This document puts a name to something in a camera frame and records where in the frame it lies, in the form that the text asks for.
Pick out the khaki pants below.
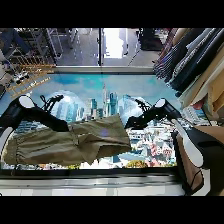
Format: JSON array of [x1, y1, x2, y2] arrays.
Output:
[[4, 114, 133, 168]]

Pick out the brown clothes hanger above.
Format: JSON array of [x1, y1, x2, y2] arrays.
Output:
[[6, 75, 52, 98], [17, 63, 56, 77]]

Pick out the heap of clothes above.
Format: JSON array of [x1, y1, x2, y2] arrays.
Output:
[[152, 28, 224, 111]]

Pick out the silver frame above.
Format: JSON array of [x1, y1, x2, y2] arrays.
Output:
[[0, 169, 188, 197]]

